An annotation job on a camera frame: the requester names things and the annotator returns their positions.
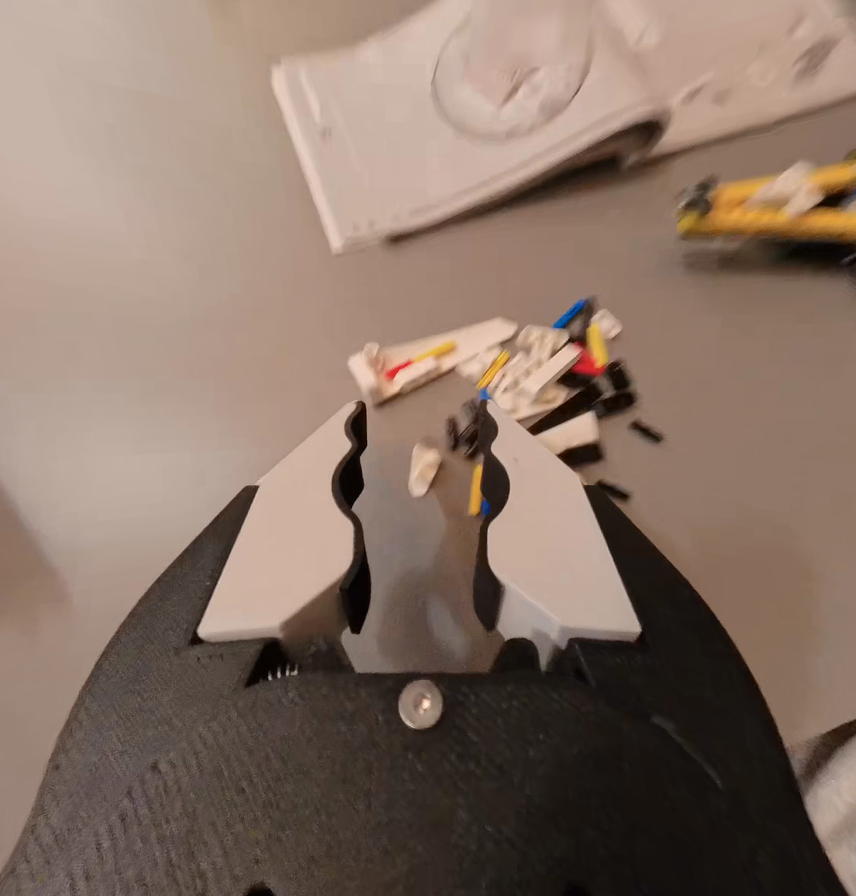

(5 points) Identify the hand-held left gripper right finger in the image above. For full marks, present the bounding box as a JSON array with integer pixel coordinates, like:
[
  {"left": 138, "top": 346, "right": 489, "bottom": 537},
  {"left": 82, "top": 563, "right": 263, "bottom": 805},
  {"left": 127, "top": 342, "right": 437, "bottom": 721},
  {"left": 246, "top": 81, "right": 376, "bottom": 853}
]
[{"left": 470, "top": 399, "right": 644, "bottom": 665}]

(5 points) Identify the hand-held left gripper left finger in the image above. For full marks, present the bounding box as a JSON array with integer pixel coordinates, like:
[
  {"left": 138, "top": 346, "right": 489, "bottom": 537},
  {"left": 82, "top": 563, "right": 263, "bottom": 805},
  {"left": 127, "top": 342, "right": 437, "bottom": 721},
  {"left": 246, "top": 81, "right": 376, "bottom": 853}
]
[{"left": 197, "top": 400, "right": 372, "bottom": 646}]

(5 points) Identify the heap of mixed lego pieces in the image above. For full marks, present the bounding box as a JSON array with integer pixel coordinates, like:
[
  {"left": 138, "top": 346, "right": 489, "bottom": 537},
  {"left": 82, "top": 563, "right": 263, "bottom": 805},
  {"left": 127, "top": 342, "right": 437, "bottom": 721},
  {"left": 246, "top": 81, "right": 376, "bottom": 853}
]
[{"left": 347, "top": 297, "right": 666, "bottom": 520}]

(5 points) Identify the lego instruction booklet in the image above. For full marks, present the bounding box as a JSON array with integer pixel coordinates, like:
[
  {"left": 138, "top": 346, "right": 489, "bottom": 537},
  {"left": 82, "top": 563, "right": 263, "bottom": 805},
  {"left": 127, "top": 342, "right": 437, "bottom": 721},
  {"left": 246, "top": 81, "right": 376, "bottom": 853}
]
[{"left": 270, "top": 0, "right": 856, "bottom": 254}]

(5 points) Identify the partly built lego model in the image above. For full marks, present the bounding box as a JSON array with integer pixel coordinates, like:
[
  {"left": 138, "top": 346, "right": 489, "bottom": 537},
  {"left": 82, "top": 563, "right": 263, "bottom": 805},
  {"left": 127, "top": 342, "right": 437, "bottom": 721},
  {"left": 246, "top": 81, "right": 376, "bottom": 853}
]
[{"left": 675, "top": 136, "right": 856, "bottom": 281}]

